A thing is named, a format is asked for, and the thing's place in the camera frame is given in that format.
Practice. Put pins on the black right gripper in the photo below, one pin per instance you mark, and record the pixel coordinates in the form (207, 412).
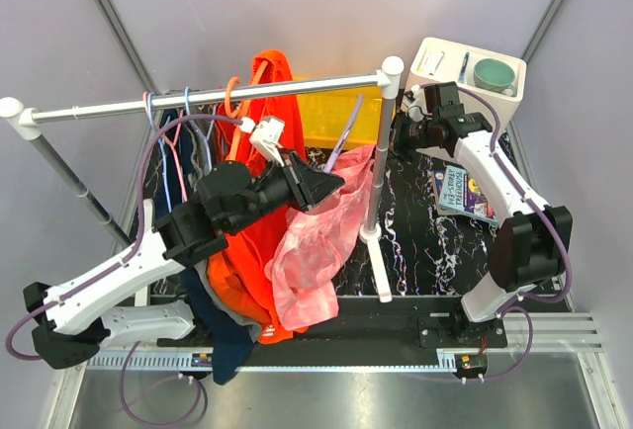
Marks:
(396, 133)

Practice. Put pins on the pink clothes hanger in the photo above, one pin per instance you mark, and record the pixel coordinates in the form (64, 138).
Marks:
(169, 154)

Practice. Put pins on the grey garment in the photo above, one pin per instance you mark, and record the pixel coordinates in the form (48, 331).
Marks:
(205, 151)

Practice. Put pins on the navy blue garment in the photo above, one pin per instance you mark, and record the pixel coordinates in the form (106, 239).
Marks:
(232, 341)

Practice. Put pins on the lilac wire clothes hanger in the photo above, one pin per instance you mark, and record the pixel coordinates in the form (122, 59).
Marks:
(333, 156)

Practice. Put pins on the white storage box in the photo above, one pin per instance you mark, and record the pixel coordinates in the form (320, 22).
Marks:
(497, 108)

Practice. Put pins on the black marble table mat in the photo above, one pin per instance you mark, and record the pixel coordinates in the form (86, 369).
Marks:
(427, 253)

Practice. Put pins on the yellow plastic crate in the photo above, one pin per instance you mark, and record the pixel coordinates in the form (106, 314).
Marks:
(325, 115)

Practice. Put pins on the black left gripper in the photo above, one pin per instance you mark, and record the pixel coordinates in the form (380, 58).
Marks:
(308, 186)

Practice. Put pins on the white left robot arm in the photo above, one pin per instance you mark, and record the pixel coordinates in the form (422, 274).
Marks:
(86, 314)

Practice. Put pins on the treehouse children's book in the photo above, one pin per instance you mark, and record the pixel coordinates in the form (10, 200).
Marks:
(457, 193)

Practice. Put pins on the white pen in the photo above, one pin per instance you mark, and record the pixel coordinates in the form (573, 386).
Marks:
(433, 62)

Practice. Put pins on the silver clothes rack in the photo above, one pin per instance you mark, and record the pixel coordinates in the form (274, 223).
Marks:
(207, 95)

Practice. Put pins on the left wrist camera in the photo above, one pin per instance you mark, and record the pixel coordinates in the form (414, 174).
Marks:
(264, 137)

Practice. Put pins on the blue pen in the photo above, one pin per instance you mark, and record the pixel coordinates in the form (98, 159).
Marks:
(463, 69)

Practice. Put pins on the teal ceramic cup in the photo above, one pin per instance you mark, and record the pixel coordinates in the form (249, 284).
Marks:
(495, 76)

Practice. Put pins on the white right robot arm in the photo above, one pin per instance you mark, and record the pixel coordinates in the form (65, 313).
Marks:
(530, 255)

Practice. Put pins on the pink patterned shorts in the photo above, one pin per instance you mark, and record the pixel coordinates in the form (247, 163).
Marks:
(317, 245)

